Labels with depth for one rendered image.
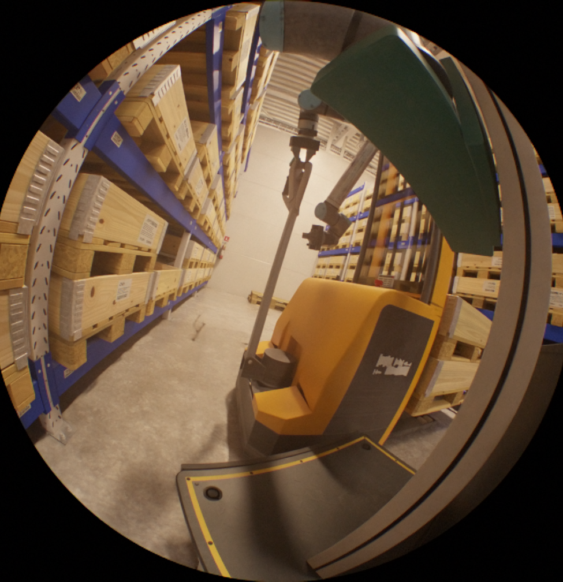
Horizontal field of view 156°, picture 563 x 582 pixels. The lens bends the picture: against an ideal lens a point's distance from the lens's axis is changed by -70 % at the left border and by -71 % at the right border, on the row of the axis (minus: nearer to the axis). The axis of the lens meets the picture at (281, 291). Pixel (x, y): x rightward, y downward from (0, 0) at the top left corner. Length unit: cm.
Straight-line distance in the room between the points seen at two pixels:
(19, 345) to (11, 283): 17
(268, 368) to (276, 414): 31
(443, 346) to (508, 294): 97
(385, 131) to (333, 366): 66
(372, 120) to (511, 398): 38
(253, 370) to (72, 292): 84
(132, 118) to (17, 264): 58
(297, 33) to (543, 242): 47
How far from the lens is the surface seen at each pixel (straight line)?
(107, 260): 107
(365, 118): 36
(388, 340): 81
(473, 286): 276
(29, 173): 59
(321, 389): 74
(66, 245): 80
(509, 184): 28
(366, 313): 73
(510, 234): 25
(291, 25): 48
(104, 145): 85
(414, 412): 127
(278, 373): 102
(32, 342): 81
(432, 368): 120
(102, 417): 112
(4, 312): 63
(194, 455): 100
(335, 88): 33
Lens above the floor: 80
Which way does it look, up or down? 2 degrees down
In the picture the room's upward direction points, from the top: 17 degrees clockwise
